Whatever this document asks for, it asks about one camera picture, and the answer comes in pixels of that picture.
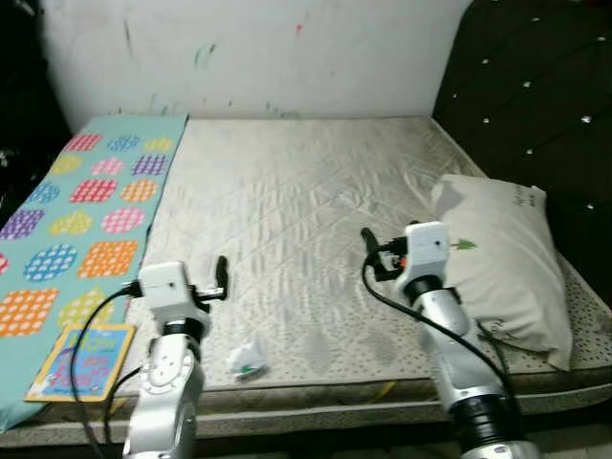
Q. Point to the white pillow with green tree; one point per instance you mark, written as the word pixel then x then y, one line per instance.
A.
pixel 497 268

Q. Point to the yellow blue children's book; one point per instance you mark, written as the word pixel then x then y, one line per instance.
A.
pixel 81 368

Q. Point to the crumpled white wrapper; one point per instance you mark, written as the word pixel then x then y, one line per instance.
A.
pixel 247 361

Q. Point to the teal blanket with colourful shapes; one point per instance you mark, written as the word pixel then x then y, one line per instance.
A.
pixel 86 191

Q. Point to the dark tufted headboard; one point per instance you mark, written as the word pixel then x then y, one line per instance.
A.
pixel 535 86

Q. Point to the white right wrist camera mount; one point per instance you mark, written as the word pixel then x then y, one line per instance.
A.
pixel 426 249

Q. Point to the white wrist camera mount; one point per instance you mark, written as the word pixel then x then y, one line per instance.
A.
pixel 426 249
pixel 163 282

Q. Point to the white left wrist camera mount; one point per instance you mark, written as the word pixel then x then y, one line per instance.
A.
pixel 163 282

